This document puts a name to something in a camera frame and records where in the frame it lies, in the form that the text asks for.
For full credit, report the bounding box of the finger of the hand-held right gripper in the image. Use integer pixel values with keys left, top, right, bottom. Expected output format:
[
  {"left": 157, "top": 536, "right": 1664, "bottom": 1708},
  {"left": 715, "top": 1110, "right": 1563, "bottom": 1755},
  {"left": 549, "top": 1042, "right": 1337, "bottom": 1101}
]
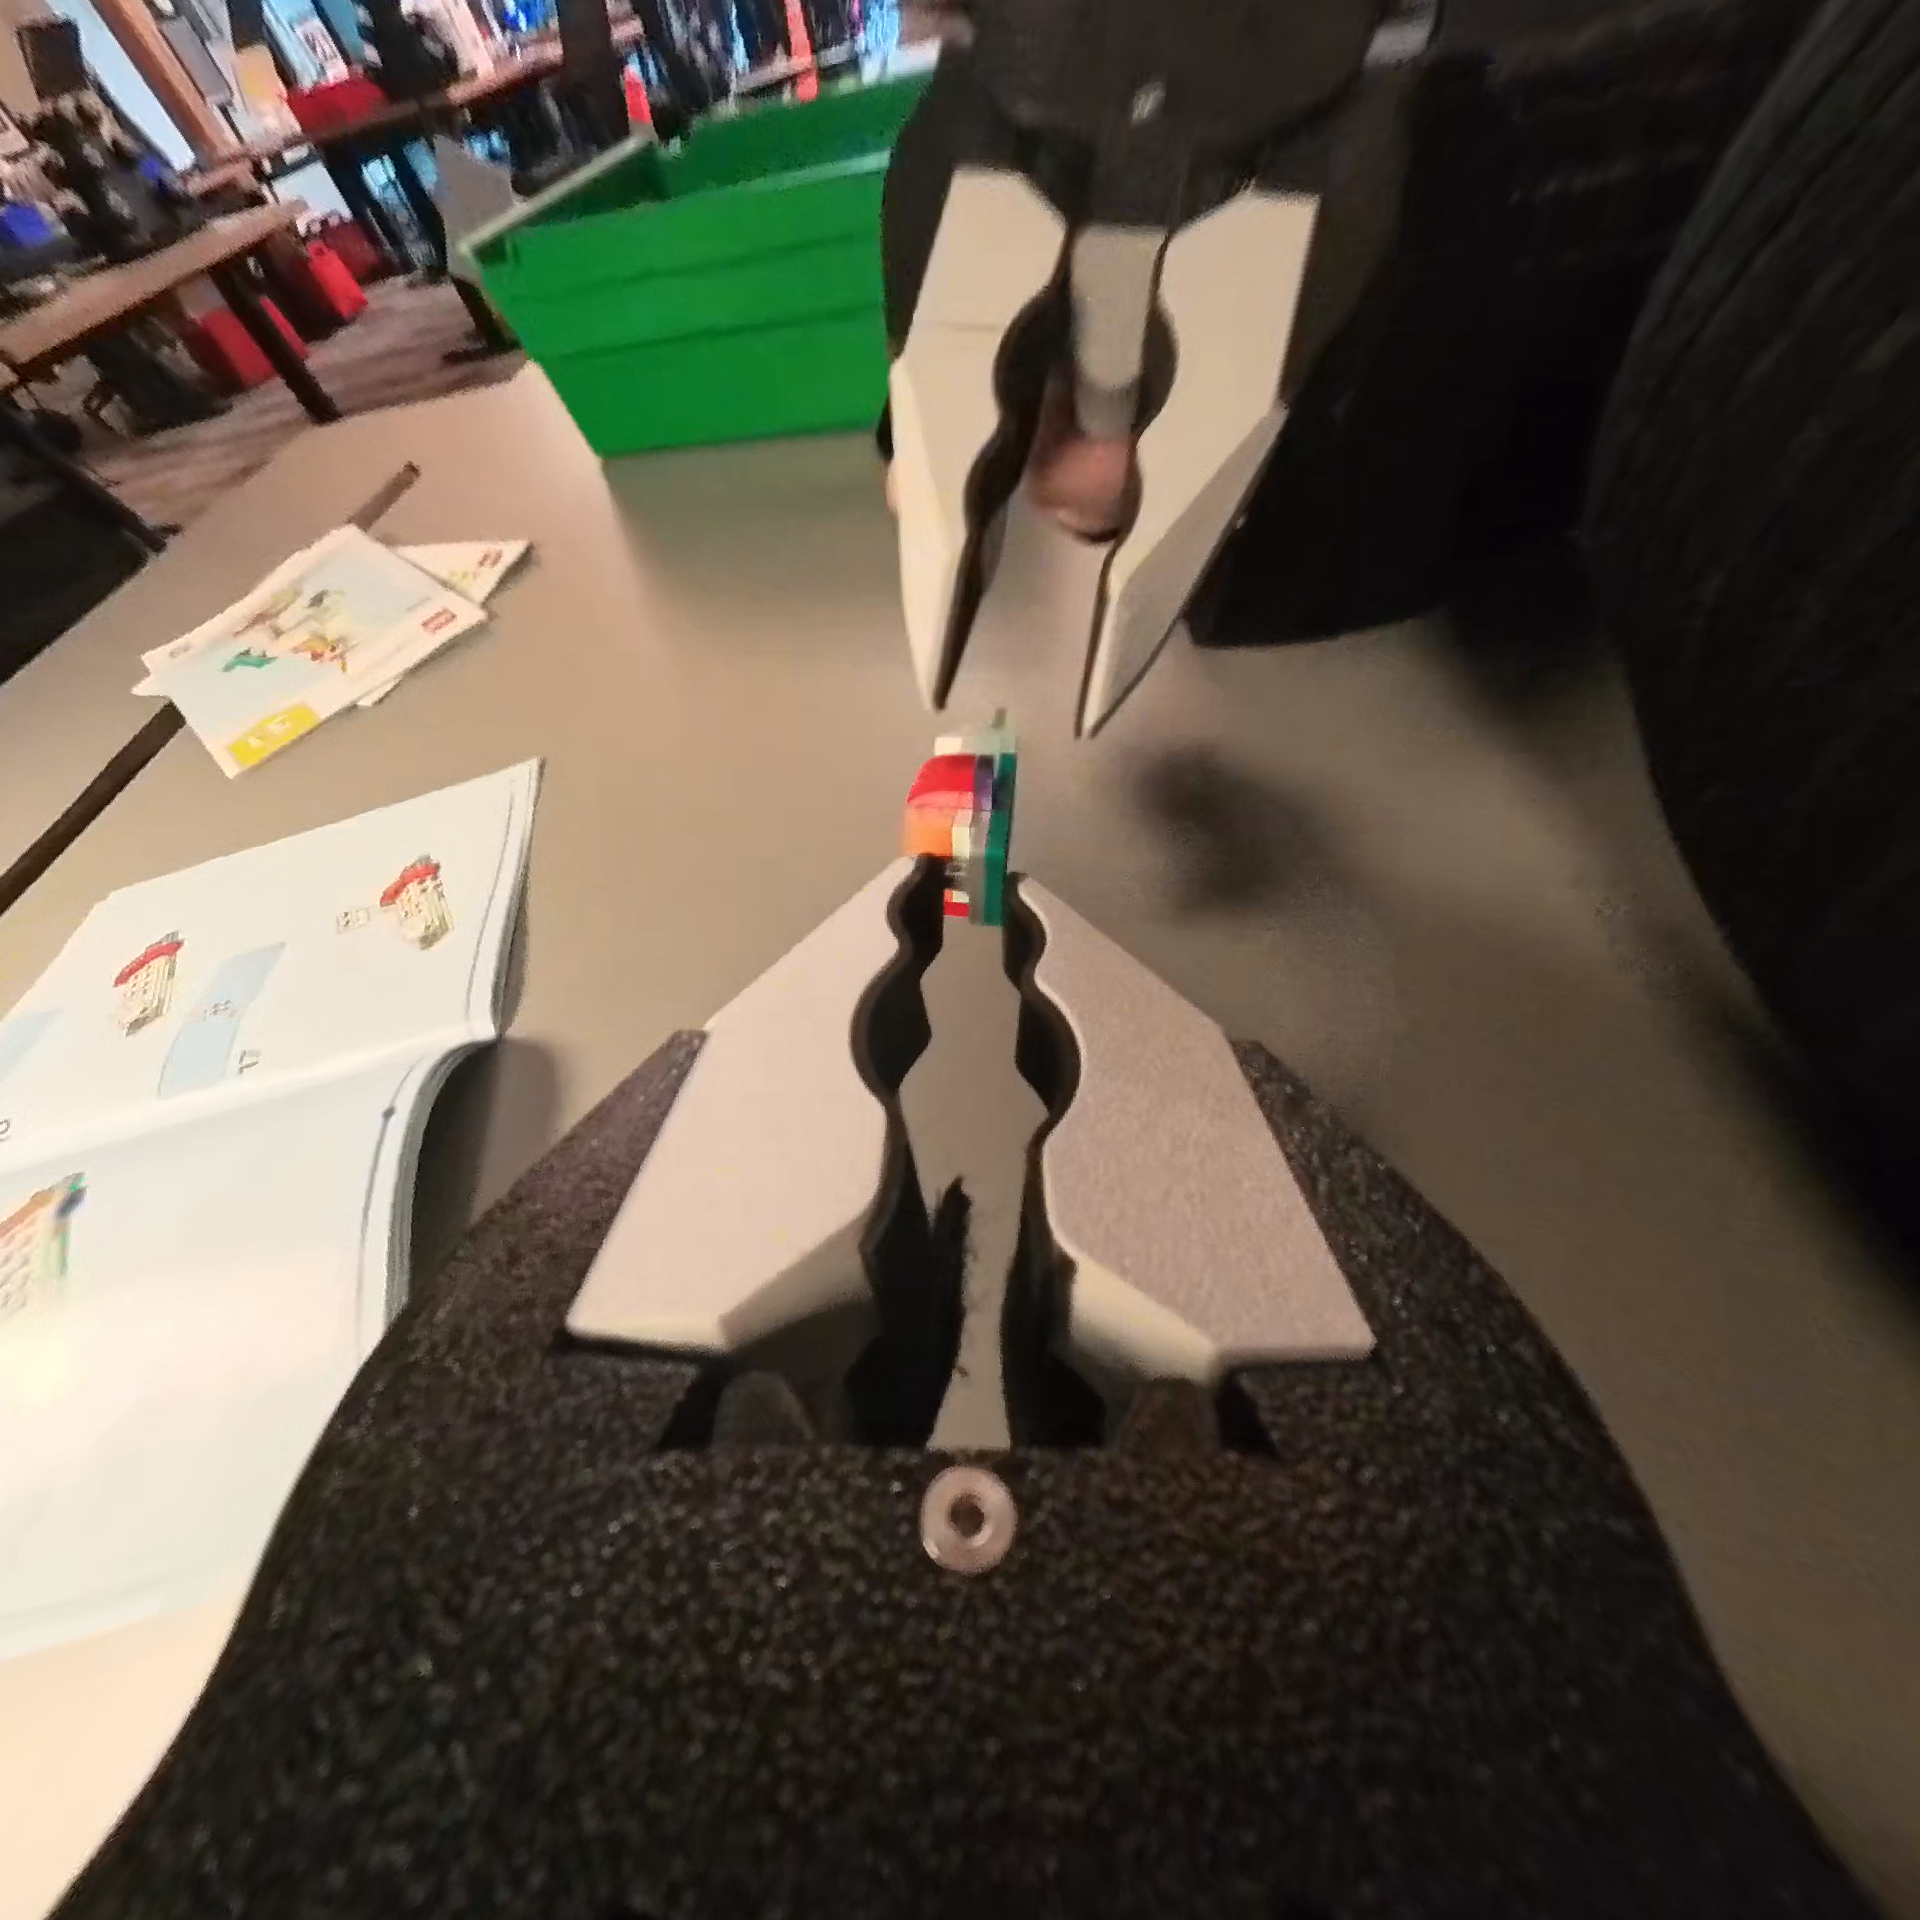
[
  {"left": 1075, "top": 184, "right": 1326, "bottom": 740},
  {"left": 884, "top": 163, "right": 1078, "bottom": 716}
]

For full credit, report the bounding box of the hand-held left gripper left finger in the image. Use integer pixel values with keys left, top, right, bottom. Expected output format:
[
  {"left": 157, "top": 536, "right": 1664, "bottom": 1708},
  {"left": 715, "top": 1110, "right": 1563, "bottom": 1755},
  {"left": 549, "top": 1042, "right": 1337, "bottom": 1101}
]
[{"left": 566, "top": 862, "right": 943, "bottom": 1355}]

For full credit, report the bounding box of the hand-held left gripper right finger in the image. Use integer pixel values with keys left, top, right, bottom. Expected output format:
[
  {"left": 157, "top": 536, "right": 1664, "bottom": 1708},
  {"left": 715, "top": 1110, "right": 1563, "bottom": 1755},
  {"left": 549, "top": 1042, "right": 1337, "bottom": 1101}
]
[{"left": 1005, "top": 880, "right": 1382, "bottom": 1388}]

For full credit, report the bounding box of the white lego strip assembly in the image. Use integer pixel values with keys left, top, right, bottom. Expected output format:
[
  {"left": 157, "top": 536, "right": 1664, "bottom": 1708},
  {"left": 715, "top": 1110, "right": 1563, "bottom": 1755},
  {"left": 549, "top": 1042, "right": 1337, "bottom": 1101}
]
[{"left": 900, "top": 712, "right": 1024, "bottom": 929}]

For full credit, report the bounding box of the person's right forearm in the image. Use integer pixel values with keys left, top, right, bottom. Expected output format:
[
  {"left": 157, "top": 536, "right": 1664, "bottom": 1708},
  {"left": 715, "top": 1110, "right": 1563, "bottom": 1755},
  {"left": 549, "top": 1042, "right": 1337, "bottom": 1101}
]
[{"left": 1184, "top": 46, "right": 1652, "bottom": 646}]

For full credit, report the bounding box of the open lego instruction booklet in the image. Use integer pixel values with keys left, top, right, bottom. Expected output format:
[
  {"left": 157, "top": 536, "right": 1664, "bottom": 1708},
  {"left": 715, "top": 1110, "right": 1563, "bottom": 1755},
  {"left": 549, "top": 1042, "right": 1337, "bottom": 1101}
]
[{"left": 0, "top": 757, "right": 543, "bottom": 1660}]

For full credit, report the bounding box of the person's right hand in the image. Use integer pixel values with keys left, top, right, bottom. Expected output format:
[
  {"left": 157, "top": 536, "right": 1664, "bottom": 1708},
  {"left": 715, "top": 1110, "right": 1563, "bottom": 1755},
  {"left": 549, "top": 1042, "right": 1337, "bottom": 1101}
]
[{"left": 1030, "top": 408, "right": 1142, "bottom": 545}]

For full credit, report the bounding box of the green plastic bin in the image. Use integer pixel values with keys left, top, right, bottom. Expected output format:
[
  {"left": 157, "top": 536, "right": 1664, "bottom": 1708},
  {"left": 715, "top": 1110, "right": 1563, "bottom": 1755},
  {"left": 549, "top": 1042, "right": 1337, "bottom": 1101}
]
[{"left": 454, "top": 70, "right": 939, "bottom": 459}]

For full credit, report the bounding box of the closed white instruction booklet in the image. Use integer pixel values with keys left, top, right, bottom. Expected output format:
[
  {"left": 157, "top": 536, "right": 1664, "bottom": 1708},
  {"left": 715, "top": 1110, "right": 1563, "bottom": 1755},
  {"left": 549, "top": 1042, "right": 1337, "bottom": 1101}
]
[{"left": 390, "top": 537, "right": 535, "bottom": 605}]

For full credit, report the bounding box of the brown wooden table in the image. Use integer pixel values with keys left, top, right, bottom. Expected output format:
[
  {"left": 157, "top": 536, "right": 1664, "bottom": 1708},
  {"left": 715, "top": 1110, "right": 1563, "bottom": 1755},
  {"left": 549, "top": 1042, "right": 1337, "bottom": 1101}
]
[
  {"left": 224, "top": 30, "right": 647, "bottom": 166},
  {"left": 0, "top": 200, "right": 347, "bottom": 430}
]

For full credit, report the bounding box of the closed booklet with yellow corner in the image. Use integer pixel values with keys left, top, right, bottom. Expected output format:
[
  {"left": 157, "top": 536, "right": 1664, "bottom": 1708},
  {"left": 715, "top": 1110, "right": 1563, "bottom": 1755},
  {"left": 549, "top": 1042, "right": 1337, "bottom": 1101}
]
[{"left": 132, "top": 525, "right": 491, "bottom": 781}]

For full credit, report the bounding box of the red container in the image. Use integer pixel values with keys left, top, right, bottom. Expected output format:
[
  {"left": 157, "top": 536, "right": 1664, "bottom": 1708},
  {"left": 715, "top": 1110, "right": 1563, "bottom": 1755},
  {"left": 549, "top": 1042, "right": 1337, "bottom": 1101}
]
[{"left": 201, "top": 240, "right": 367, "bottom": 378}]

